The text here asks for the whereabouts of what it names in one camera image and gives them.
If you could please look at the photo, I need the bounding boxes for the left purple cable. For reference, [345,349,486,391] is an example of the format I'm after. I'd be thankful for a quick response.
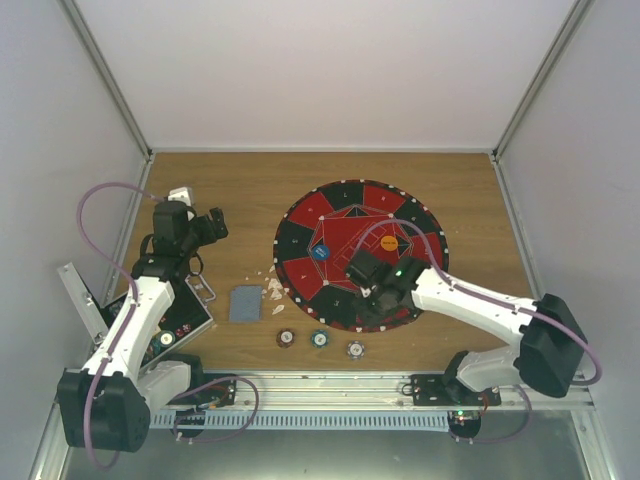
[75,181,168,471]

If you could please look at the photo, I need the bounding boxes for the white plastic wrap scraps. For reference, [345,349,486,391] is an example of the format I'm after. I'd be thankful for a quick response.
[245,265,286,316]

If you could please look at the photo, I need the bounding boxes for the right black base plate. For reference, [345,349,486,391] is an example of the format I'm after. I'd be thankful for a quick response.
[400,374,502,407]

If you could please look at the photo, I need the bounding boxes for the chip stack in case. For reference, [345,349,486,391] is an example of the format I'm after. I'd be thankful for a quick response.
[154,330,176,349]

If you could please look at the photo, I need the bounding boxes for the blue small blind button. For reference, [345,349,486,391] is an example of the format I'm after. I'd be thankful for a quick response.
[310,243,331,261]

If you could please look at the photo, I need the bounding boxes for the purple white chip stack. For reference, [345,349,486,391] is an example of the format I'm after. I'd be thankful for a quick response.
[346,341,365,360]

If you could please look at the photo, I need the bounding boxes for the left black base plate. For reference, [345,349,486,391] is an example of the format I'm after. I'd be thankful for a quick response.
[169,380,236,409]

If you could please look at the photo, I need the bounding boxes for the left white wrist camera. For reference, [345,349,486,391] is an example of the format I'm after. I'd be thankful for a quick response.
[167,186,194,206]

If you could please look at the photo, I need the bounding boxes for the slotted grey cable duct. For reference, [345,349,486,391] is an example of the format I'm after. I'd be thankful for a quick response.
[178,410,449,432]

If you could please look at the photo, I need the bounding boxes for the red black chip stack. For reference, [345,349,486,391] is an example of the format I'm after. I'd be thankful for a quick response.
[276,329,295,348]

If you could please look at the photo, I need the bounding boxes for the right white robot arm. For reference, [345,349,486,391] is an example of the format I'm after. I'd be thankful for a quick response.
[345,250,587,405]

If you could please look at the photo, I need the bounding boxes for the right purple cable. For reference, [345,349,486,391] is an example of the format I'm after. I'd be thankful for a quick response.
[353,217,604,446]

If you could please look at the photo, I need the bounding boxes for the teal blue chip stack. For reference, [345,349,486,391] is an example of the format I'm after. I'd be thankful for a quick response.
[310,329,330,348]

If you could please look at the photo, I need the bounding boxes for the orange big blind button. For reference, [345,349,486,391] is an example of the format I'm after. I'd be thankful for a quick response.
[380,235,399,252]

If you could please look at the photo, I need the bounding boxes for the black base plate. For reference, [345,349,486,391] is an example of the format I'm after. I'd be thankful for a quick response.
[169,380,236,409]
[400,374,502,407]

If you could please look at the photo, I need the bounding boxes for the purple cable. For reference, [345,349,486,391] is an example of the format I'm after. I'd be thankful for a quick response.
[353,217,604,446]
[75,181,168,471]

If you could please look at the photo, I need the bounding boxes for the round red black poker mat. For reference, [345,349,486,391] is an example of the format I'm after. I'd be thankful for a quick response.
[273,179,450,333]

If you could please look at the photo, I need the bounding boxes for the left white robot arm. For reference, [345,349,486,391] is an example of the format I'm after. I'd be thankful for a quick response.
[57,199,228,452]

